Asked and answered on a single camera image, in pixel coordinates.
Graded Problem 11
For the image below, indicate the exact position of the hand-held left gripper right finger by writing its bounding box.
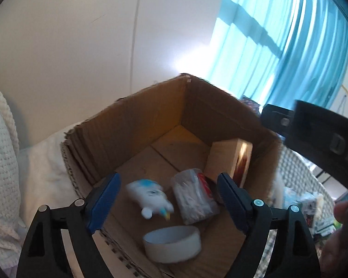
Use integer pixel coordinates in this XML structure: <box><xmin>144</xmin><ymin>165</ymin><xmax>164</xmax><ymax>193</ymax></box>
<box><xmin>217</xmin><ymin>172</ymin><xmax>321</xmax><ymax>278</ymax></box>

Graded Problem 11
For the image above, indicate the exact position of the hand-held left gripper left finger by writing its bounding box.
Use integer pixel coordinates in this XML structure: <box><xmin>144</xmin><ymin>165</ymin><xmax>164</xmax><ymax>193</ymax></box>
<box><xmin>16</xmin><ymin>172</ymin><xmax>122</xmax><ymax>278</ymax></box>

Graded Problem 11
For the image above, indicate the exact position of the printed packet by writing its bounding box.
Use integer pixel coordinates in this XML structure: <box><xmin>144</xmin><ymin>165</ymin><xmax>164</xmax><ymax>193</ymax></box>
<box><xmin>300</xmin><ymin>193</ymin><xmax>327</xmax><ymax>229</ymax></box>

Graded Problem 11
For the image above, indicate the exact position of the brown cardboard box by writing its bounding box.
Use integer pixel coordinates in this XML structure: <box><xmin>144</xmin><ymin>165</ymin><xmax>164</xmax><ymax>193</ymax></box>
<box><xmin>60</xmin><ymin>75</ymin><xmax>283</xmax><ymax>278</ymax></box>

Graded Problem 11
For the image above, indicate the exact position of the person's right hand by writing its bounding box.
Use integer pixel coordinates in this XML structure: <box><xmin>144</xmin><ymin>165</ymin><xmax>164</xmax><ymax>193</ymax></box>
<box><xmin>320</xmin><ymin>200</ymin><xmax>348</xmax><ymax>278</ymax></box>

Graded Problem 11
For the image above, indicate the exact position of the checked blanket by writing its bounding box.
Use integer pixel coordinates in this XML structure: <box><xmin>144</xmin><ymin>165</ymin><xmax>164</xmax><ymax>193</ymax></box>
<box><xmin>261</xmin><ymin>146</ymin><xmax>335</xmax><ymax>278</ymax></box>

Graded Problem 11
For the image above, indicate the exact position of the clear pack of cotton swabs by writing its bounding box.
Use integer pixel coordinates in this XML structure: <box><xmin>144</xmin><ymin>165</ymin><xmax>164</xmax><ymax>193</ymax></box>
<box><xmin>171</xmin><ymin>168</ymin><xmax>220</xmax><ymax>225</ymax></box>

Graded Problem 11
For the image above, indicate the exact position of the white bottle with blue print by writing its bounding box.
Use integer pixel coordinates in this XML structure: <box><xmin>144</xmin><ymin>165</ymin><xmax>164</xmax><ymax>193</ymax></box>
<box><xmin>125</xmin><ymin>179</ymin><xmax>174</xmax><ymax>220</ymax></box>

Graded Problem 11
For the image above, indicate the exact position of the tan wooden box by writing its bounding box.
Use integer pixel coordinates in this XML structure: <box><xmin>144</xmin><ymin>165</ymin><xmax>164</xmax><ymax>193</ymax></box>
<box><xmin>204</xmin><ymin>138</ymin><xmax>253</xmax><ymax>188</ymax></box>

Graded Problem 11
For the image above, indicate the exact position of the light blue packet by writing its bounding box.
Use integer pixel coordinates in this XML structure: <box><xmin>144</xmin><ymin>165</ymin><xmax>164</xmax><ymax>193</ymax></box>
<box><xmin>284</xmin><ymin>187</ymin><xmax>300</xmax><ymax>209</ymax></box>

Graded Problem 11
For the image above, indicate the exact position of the white pillow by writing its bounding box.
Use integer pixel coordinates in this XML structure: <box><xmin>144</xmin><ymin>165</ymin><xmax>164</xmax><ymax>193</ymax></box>
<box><xmin>17</xmin><ymin>122</ymin><xmax>79</xmax><ymax>226</ymax></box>

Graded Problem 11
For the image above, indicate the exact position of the patterned bag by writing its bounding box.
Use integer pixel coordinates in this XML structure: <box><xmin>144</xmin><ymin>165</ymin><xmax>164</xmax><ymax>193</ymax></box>
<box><xmin>241</xmin><ymin>95</ymin><xmax>262</xmax><ymax>114</ymax></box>

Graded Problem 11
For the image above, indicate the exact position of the white round roll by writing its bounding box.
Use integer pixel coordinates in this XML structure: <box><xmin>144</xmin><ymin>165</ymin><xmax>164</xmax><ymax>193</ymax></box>
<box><xmin>142</xmin><ymin>225</ymin><xmax>202</xmax><ymax>264</ymax></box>

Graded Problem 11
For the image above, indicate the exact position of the teal curtain panel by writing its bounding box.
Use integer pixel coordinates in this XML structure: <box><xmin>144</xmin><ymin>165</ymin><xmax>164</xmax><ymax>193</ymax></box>
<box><xmin>204</xmin><ymin>0</ymin><xmax>300</xmax><ymax>99</ymax></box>
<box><xmin>267</xmin><ymin>0</ymin><xmax>348</xmax><ymax>113</ymax></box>

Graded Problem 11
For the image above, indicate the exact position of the white knitted blanket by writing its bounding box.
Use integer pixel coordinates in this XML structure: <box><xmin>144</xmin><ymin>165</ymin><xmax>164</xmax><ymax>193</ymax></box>
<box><xmin>0</xmin><ymin>79</ymin><xmax>21</xmax><ymax>267</ymax></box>

